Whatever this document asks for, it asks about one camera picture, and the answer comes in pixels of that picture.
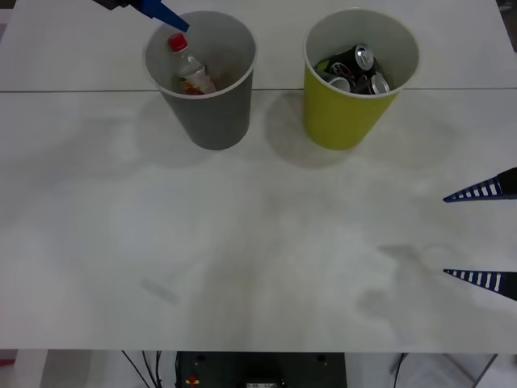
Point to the black can red print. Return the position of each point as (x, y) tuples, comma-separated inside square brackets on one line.
[(338, 81)]

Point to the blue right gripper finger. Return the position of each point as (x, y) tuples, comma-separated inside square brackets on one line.
[(484, 190), (484, 279)]

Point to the yellow-green plastic bin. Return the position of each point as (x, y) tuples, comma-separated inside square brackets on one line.
[(339, 117)]

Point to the black can silver top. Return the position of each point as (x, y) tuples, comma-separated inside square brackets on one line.
[(379, 84)]

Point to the clear bottle red cap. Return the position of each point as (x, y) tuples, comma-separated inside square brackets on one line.
[(192, 68)]

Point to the black can green print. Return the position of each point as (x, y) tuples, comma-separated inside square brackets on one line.
[(351, 56)]

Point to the black robot torso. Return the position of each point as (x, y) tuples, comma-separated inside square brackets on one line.
[(262, 369)]

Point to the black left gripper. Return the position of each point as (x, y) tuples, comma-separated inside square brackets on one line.
[(113, 3)]

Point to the grey plastic bin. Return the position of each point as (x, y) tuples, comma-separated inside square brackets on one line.
[(218, 121)]

